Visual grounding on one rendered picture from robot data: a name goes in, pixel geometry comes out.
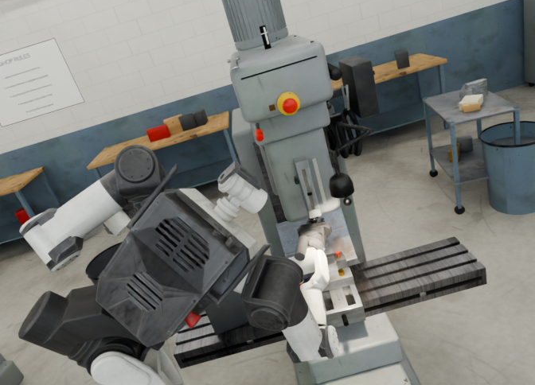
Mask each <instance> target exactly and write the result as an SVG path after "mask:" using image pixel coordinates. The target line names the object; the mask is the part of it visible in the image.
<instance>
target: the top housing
mask: <svg viewBox="0 0 535 385"><path fill-rule="evenodd" d="M237 56H240V60H238V61H237V62H238V65H239V67H240V68H239V69H236V70H233V71H232V69H231V63H230V78H231V81H232V85H233V87H234V91H235V93H236V97H237V100H238V103H239V106H240V110H241V113H242V115H243V118H244V120H245V121H246V122H247V123H255V122H258V121H260V120H264V119H268V118H271V117H274V116H277V115H281V114H282V113H281V112H280V110H279V108H278V106H277V101H278V98H279V97H280V96H281V95H282V94H283V93H284V92H293V93H294V94H296V95H297V96H298V98H299V102H300V106H299V109H300V108H304V107H308V106H311V105H314V104H316V103H321V102H324V101H327V100H329V99H331V98H332V96H333V88H332V84H331V80H330V73H329V69H328V65H327V61H326V54H325V50H324V47H323V45H322V44H321V43H320V42H317V41H313V40H310V39H307V38H305V37H300V36H297V35H294V34H293V35H290V36H287V37H285V38H283V39H281V40H278V41H275V42H272V43H271V48H270V49H265V47H264V45H262V46H260V47H256V48H253V49H247V50H243V51H238V52H234V53H233V54H232V55H231V58H230V60H231V59H234V58H236V57H237ZM272 104H275V110H273V111H270V109H269V106H270V105H272Z"/></svg>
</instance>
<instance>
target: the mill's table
mask: <svg viewBox="0 0 535 385"><path fill-rule="evenodd" d="M348 267H349V268H350V270H351V272H352V275H353V280H354V284H355V286H356V288H357V292H358V294H359V297H360V299H361V302H362V305H363V307H364V311H365V317H370V316H373V315H377V314H379V313H384V312H388V311H391V310H394V309H399V308H402V307H405V306H408V305H413V304H416V303H420V302H422V301H427V300H431V299H434V298H439V297H442V296H445V295H448V294H453V293H456V292H459V291H462V290H468V289H470V288H474V287H476V286H482V285H485V284H487V281H486V268H485V267H484V266H483V265H482V264H481V263H480V262H477V259H476V258H475V257H474V256H473V255H472V254H471V253H470V252H469V253H468V250H467V249H466V248H465V247H464V246H463V245H462V244H460V242H459V241H458V240H457V239H456V238H455V237H451V238H448V239H443V240H440V241H437V242H434V243H429V244H426V245H423V246H420V247H415V248H412V249H409V250H406V251H401V252H398V253H395V254H391V255H386V256H384V257H380V258H378V259H373V260H369V261H367V262H362V263H358V264H356V265H352V266H348ZM200 316H201V319H200V320H199V322H198V323H196V324H195V326H194V327H193V328H190V327H189V326H188V325H186V326H185V327H184V328H182V329H181V330H180V331H179V332H178V335H177V337H176V342H175V344H176V345H177V346H175V347H174V358H175V359H176V361H177V363H178V365H179V367H180V368H181V369H182V368H187V367H190V366H193V365H196V364H201V363H204V362H207V361H210V360H215V359H219V358H221V357H225V356H230V355H233V354H236V353H239V352H244V351H247V350H250V349H254V348H258V347H262V346H264V345H268V344H273V343H276V342H279V341H282V340H286V337H285V336H284V335H283V332H282V331H272V330H268V329H261V328H257V327H253V326H251V325H250V324H249V322H247V323H245V324H243V325H240V326H238V327H235V328H234V329H230V330H229V331H227V332H223V333H221V334H219V335H216V334H215V332H214V330H213V327H212V325H211V323H210V321H209V319H208V316H207V314H206V312H205V311H203V312H202V313H201V314H200Z"/></svg>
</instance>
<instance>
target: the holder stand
mask: <svg viewBox="0 0 535 385"><path fill-rule="evenodd" d="M205 312H206V314H207V316H208V319H209V321H210V323H211V325H212V327H213V330H214V332H215V334H216V335H219V334H221V333H224V332H227V331H229V330H230V329H234V328H235V327H238V326H240V325H243V324H245V323H247V322H248V318H247V315H246V312H245V309H244V304H243V302H242V299H241V294H240V293H237V292H235V291H233V292H231V293H230V295H229V296H228V298H226V299H225V301H224V302H223V303H222V304H221V306H220V307H219V308H218V307H217V306H216V305H215V304H214V303H213V304H212V305H211V306H210V307H209V308H207V309H206V310H205Z"/></svg>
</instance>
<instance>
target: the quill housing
mask: <svg viewBox="0 0 535 385"><path fill-rule="evenodd" d="M264 150H265V152H266V155H267V159H268V162H269V165H270V168H271V173H272V176H273V178H274V182H275V186H276V189H277V193H278V194H279V199H280V202H281V205H282V208H283V210H282V211H283V212H284V215H285V217H286V219H287V220H288V221H289V222H297V221H300V220H305V219H308V218H310V217H309V214H308V211H307V207H306V203H305V200H304V197H303V191H302V189H301V185H300V182H299V183H298V184H296V183H295V181H294V176H296V177H297V178H298V179H299V177H298V174H297V171H296V168H295V163H294V159H295V158H300V157H302V156H305V157H306V158H307V161H308V165H309V168H310V174H311V177H312V181H313V184H314V190H315V192H316V196H317V199H318V205H319V208H320V211H321V214H324V213H328V212H332V211H335V210H337V209H338V208H339V206H340V200H339V198H334V197H332V196H331V195H330V189H329V183H330V178H331V177H332V176H333V175H334V172H333V169H332V165H331V161H330V155H329V151H328V145H327V141H326V138H325V135H324V130H323V128H319V129H316V130H312V131H308V132H306V133H303V134H298V135H295V136H292V137H289V138H285V139H282V140H279V141H276V142H271V143H268V144H265V145H264Z"/></svg>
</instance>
